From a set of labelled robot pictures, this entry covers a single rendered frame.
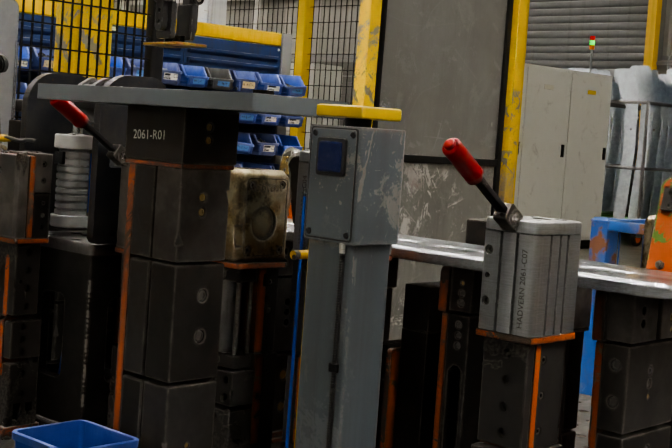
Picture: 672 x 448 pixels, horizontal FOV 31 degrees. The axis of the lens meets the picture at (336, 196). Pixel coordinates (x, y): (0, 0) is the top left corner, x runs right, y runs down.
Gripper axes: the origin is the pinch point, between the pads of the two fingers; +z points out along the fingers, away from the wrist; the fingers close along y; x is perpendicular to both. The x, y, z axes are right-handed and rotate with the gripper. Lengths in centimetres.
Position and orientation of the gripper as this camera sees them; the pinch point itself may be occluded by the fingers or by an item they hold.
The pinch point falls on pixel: (176, 20)
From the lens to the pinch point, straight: 137.6
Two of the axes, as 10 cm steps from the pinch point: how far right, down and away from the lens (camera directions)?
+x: -6.0, -0.9, 8.0
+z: -0.8, 10.0, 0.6
